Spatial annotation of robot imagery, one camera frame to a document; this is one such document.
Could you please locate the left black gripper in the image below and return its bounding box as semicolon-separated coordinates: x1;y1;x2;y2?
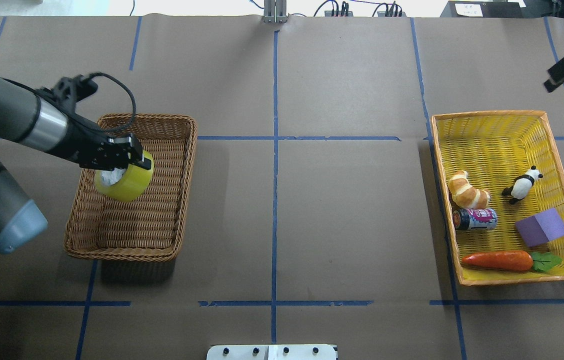
49;115;154;171

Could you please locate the yellow tape roll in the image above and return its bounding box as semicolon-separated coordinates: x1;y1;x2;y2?
93;150;155;203

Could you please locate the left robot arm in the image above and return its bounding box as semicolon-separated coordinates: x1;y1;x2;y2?
0;71;156;255

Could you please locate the brown wicker basket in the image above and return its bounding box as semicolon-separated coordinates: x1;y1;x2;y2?
64;113;198;262

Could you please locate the yellow woven basket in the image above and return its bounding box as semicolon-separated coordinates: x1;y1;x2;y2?
430;110;564;286

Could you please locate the toy panda figure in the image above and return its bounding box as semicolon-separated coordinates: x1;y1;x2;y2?
501;165;544;205

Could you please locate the black box device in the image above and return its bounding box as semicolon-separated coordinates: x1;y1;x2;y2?
439;0;525;19

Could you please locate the toy croissant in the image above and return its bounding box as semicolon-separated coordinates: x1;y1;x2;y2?
447;170;492;210

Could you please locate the purple foam cube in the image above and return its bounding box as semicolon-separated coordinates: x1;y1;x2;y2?
514;207;564;248

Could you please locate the small drink can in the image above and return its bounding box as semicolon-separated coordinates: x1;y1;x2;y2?
451;208;499;231

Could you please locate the orange toy carrot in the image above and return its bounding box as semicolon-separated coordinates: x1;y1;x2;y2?
461;250;563;272

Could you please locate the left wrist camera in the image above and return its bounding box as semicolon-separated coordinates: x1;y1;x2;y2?
35;75;99;117

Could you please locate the aluminium frame post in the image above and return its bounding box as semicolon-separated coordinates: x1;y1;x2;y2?
262;0;289;24

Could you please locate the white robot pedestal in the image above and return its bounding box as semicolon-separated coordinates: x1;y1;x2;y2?
206;343;339;360

